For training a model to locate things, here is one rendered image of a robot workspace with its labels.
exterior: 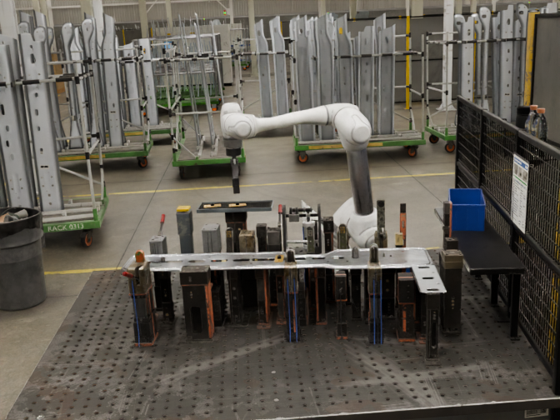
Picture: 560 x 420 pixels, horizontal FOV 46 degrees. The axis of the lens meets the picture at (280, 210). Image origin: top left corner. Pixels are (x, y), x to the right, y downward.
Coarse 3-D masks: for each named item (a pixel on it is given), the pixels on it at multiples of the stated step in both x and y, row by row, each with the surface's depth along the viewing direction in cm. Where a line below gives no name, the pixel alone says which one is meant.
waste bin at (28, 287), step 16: (0, 208) 521; (16, 208) 524; (32, 208) 521; (0, 224) 479; (16, 224) 482; (32, 224) 494; (0, 240) 483; (16, 240) 486; (32, 240) 496; (0, 256) 489; (16, 256) 491; (32, 256) 501; (0, 272) 493; (16, 272) 495; (32, 272) 503; (0, 288) 498; (16, 288) 498; (32, 288) 506; (0, 304) 504; (16, 304) 502; (32, 304) 508
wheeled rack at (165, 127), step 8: (176, 72) 1238; (176, 80) 1241; (176, 88) 1217; (176, 96) 1159; (128, 112) 1246; (128, 128) 1195; (136, 128) 1173; (152, 128) 1177; (160, 128) 1179; (168, 128) 1177
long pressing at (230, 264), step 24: (168, 264) 297; (192, 264) 296; (216, 264) 294; (240, 264) 293; (264, 264) 291; (312, 264) 289; (336, 264) 287; (360, 264) 286; (384, 264) 284; (408, 264) 283; (432, 264) 283
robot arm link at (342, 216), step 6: (342, 204) 365; (348, 204) 360; (342, 210) 361; (348, 210) 357; (336, 216) 362; (342, 216) 358; (348, 216) 355; (336, 222) 361; (342, 222) 357; (348, 234) 362
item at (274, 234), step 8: (272, 232) 310; (280, 232) 312; (272, 240) 311; (280, 240) 314; (272, 248) 313; (280, 248) 313; (272, 272) 317; (272, 280) 318; (272, 288) 319; (272, 296) 320; (272, 304) 321
